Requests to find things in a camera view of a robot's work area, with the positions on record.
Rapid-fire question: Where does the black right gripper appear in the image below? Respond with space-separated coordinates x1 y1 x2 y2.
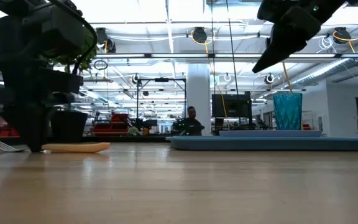
252 0 346 74

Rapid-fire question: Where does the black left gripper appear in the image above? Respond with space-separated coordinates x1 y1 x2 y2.
0 12 83 153

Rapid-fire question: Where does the fork with orange handle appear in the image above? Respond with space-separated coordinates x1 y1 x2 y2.
0 139 111 154

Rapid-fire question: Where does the teal faceted cup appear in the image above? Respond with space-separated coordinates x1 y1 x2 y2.
272 92 303 131

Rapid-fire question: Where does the blue plastic tray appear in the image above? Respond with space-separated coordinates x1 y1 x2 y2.
166 136 358 152

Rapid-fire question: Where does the red storage bin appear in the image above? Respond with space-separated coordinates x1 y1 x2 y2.
0 116 20 138

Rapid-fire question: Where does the black plant pot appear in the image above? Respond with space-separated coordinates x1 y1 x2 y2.
50 110 89 144

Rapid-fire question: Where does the green leafy plant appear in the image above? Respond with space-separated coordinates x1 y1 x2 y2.
44 27 98 75

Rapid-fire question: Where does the red tool cart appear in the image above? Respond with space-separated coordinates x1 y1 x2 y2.
92 113 130 136

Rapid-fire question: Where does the black equipment box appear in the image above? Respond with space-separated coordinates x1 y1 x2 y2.
211 91 253 127

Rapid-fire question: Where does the person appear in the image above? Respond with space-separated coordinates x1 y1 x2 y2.
178 106 205 136

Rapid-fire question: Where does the yellow hanging cable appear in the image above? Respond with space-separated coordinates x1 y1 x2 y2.
282 61 294 93

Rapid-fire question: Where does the black hanging cable loop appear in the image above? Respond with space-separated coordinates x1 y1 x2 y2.
93 59 108 71

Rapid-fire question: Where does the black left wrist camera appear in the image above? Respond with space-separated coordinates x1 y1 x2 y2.
40 5 86 54

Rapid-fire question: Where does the black aluminium table frame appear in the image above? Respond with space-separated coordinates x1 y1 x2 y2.
0 136 171 147

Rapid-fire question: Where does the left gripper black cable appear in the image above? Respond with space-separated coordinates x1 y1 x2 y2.
47 0 98 75

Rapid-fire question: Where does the black metal frame stand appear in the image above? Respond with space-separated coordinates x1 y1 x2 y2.
136 77 188 125

